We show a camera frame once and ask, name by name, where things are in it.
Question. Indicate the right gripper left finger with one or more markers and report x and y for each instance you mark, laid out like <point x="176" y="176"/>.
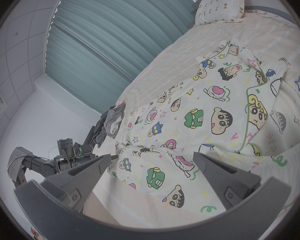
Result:
<point x="75" y="184"/>

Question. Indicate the bed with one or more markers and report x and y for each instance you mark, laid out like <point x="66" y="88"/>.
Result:
<point x="165" y="66"/>

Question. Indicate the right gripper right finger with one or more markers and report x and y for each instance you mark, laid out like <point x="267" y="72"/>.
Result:
<point x="230" y="184"/>

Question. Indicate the pink garment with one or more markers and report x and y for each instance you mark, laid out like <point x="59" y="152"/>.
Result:
<point x="121" y="103"/>

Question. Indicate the white printed pyjama top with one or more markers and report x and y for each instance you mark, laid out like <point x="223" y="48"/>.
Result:
<point x="190" y="134"/>

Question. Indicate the white printed pillow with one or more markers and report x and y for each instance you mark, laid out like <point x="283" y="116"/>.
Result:
<point x="220" y="6"/>

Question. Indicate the blue-green curtain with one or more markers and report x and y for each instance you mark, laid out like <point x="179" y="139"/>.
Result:
<point x="77" y="71"/>
<point x="115" y="21"/>

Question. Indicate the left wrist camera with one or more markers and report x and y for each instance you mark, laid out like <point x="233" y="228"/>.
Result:
<point x="86" y="150"/>

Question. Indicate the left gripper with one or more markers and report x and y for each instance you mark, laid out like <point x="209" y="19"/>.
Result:
<point x="83" y="161"/>

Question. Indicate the dark grey garment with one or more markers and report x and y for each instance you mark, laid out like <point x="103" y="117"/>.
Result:
<point x="100" y="136"/>

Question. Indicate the grey and white sweater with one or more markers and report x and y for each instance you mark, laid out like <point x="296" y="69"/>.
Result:
<point x="112" y="121"/>

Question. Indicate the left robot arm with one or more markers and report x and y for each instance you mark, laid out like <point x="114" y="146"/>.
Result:
<point x="37" y="164"/>

